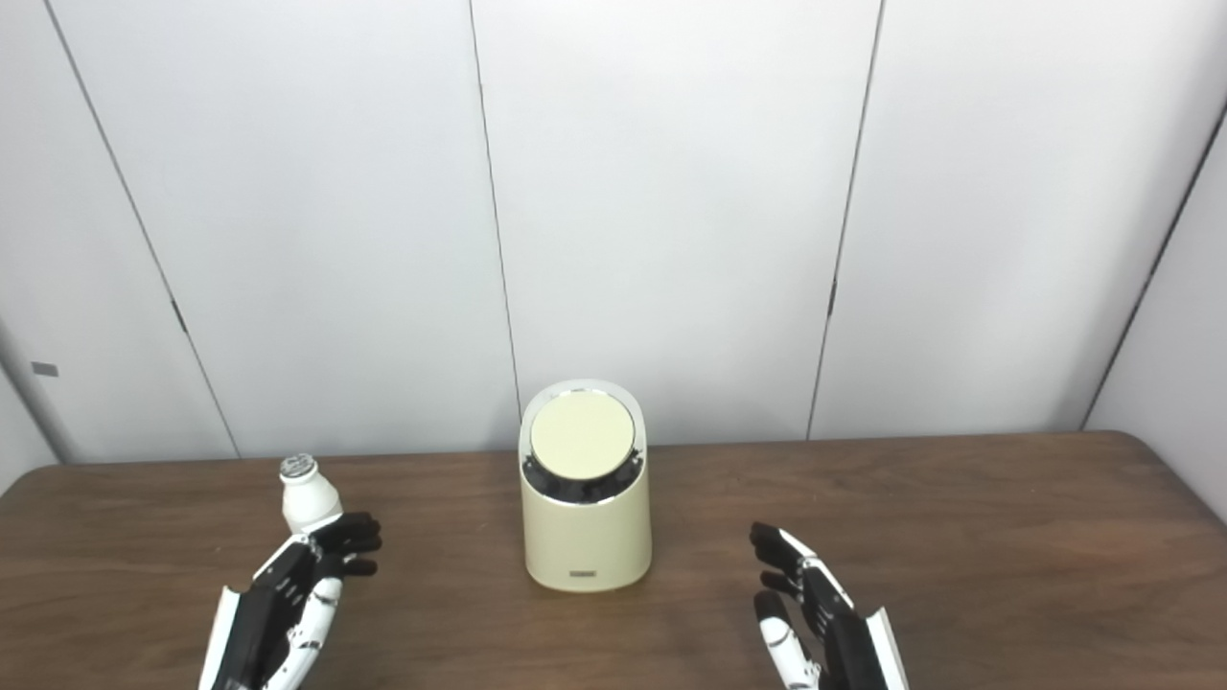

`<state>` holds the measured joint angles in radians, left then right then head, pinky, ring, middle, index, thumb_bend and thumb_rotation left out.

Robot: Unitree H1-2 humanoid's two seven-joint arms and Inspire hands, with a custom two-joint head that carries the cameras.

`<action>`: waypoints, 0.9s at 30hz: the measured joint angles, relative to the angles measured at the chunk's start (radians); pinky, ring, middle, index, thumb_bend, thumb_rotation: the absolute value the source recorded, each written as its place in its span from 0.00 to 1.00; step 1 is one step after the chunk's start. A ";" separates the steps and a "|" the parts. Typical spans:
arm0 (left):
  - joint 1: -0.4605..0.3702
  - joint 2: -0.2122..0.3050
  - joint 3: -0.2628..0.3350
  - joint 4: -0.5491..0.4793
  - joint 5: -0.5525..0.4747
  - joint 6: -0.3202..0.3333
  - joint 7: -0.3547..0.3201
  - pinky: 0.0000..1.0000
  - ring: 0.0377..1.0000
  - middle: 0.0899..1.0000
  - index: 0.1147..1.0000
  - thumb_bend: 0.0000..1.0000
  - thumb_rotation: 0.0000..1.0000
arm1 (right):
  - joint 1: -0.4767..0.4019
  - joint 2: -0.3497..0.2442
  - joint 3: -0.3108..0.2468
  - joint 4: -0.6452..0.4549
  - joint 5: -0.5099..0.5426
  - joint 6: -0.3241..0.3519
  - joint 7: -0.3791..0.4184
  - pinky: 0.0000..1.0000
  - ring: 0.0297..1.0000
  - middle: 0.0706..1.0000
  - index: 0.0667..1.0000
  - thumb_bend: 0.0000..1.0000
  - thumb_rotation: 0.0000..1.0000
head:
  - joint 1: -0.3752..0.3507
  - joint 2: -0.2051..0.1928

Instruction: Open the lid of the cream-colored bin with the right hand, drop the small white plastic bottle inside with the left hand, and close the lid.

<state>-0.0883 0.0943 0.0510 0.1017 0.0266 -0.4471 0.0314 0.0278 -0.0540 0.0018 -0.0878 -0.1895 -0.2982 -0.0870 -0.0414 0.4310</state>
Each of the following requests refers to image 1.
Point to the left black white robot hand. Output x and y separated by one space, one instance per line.
268 623

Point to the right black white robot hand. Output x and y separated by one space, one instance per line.
844 642

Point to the small white plastic bottle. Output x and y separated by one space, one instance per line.
307 503

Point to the cream-colored bin with lid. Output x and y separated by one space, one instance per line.
585 537

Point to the black wall seam clip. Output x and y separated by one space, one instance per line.
179 316
833 297

